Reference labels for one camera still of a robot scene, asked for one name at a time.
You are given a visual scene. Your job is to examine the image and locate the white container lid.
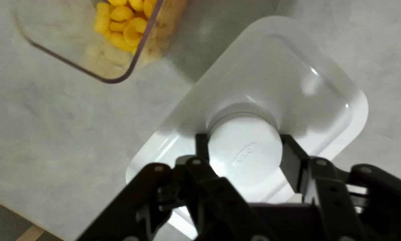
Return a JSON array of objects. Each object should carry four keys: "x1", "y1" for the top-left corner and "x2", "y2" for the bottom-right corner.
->
[{"x1": 125, "y1": 16, "x2": 368, "y2": 204}]

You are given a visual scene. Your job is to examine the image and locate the yellow snack pieces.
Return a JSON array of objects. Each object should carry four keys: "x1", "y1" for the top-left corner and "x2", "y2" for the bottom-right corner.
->
[{"x1": 82, "y1": 0, "x2": 157, "y2": 69}]

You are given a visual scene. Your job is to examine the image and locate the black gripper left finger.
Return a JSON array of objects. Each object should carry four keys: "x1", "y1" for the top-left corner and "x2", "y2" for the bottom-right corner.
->
[{"x1": 76, "y1": 134, "x2": 276, "y2": 241}]

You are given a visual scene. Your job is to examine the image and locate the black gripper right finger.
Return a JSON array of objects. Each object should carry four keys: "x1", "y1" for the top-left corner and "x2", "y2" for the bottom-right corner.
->
[{"x1": 279, "y1": 134, "x2": 401, "y2": 241}]

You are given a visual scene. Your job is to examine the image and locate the clear plastic container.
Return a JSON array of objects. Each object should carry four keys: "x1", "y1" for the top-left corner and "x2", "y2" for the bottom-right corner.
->
[{"x1": 14, "y1": 0, "x2": 187, "y2": 83}]

